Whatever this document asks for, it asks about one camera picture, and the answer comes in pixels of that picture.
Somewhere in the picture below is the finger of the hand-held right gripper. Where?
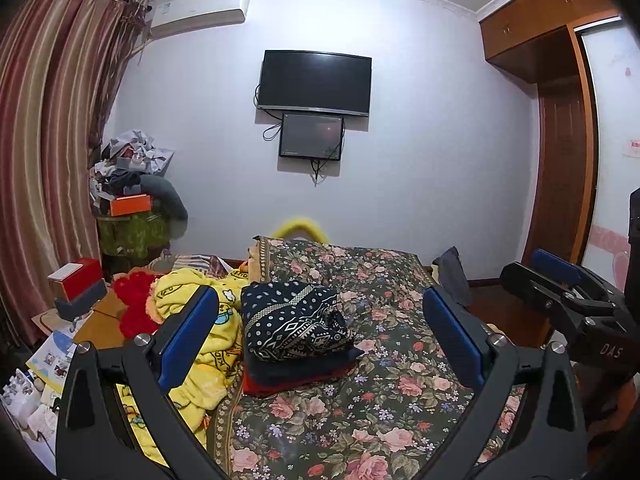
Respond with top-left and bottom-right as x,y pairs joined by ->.
531,248 -> 628,306
500,262 -> 618,343

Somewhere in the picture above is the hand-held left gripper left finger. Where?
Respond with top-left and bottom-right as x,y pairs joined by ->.
55,284 -> 231,480

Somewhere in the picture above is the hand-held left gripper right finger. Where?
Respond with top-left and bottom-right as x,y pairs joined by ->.
422,285 -> 588,480

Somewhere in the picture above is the navy patterned hoodie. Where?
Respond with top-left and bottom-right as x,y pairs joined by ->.
241,281 -> 356,363

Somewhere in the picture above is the yellow cartoon blanket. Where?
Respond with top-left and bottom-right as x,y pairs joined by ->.
117,267 -> 251,466

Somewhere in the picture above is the red garment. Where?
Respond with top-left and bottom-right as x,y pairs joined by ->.
242,365 -> 356,397
111,270 -> 166,339

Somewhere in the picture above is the dark grey bag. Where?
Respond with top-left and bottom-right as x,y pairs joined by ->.
432,246 -> 473,308

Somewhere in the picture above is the striped cloth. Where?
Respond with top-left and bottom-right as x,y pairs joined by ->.
165,252 -> 241,276

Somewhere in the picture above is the brown wooden door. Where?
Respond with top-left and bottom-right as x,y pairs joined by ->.
522,77 -> 598,281

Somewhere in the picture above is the floral bedspread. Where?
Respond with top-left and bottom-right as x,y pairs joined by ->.
205,237 -> 531,480

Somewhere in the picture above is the orange brown blanket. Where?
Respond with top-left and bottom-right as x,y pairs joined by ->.
244,237 -> 273,283

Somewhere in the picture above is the green patterned cloth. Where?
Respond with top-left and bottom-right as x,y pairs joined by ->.
97,210 -> 171,261

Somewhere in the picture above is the red and white box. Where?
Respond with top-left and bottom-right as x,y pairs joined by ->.
47,257 -> 104,302

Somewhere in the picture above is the light blue booklet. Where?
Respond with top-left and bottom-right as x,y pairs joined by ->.
25,330 -> 77,392

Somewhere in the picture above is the orange box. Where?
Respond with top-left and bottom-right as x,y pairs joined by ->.
110,194 -> 152,217

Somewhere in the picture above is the yellow curved object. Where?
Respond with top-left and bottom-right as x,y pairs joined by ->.
272,216 -> 328,243

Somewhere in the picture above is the white wardrobe door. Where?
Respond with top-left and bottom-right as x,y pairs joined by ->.
572,17 -> 640,291

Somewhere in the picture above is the pile of grey clutter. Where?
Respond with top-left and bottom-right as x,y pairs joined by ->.
89,130 -> 176,196

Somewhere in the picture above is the small black monitor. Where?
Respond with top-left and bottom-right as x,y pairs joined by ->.
278,112 -> 346,162

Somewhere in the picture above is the brown wooden overhead cabinet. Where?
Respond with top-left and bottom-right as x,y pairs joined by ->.
477,0 -> 623,83

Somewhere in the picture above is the striped pink curtain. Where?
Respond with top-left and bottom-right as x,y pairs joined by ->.
0,0 -> 151,321

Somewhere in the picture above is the large black television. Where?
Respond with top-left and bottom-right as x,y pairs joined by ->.
256,50 -> 373,117

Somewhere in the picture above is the white air conditioner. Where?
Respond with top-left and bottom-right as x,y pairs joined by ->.
147,0 -> 249,41

